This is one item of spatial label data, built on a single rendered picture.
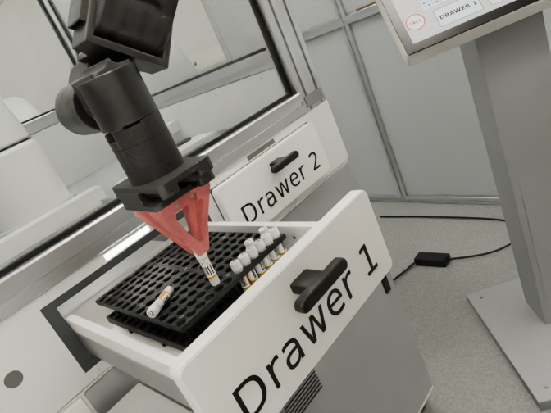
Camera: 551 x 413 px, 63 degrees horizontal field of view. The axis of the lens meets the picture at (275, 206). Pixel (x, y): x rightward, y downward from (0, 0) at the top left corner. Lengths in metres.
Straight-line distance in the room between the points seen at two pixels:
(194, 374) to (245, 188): 0.48
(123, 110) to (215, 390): 0.25
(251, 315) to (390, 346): 0.85
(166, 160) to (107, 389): 0.40
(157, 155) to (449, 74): 1.86
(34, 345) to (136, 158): 0.33
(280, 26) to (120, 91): 0.59
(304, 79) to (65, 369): 0.69
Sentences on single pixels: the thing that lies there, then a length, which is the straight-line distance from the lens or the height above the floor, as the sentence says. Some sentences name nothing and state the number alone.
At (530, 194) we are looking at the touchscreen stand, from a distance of 1.39.
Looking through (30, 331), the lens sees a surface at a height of 0.91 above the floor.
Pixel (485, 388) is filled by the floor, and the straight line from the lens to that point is 1.53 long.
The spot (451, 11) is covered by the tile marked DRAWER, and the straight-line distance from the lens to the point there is 1.13.
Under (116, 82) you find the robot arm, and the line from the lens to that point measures 0.43.
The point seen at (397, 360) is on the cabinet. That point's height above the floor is 0.27.
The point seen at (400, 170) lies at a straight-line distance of 2.56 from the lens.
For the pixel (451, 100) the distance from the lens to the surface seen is 2.23.
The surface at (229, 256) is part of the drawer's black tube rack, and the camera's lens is 0.58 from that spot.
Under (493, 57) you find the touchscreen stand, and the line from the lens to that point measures 1.25.
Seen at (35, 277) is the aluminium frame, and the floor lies 0.97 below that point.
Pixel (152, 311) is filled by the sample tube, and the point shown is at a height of 0.91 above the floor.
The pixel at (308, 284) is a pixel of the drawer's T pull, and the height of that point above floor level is 0.91.
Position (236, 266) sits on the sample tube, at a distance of 0.53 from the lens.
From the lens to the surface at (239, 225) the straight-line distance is 0.68.
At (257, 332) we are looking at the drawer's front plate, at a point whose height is 0.90.
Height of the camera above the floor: 1.13
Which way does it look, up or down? 20 degrees down
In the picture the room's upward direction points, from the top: 25 degrees counter-clockwise
